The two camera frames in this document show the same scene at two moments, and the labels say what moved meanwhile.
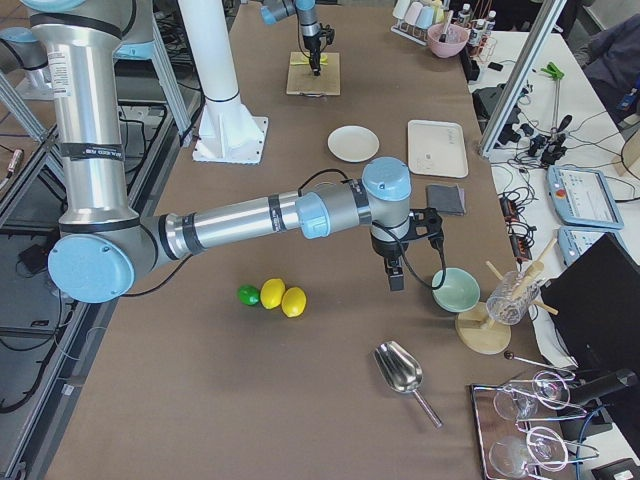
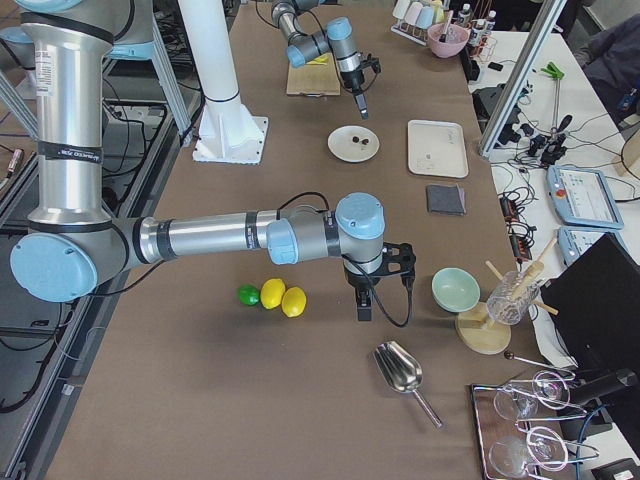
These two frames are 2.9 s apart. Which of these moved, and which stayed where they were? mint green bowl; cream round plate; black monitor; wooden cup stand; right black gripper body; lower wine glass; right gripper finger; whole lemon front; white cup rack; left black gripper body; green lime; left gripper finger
Moved: right black gripper body; right gripper finger; left black gripper body; left gripper finger
Stayed: wooden cup stand; whole lemon front; black monitor; cream round plate; mint green bowl; white cup rack; lower wine glass; green lime
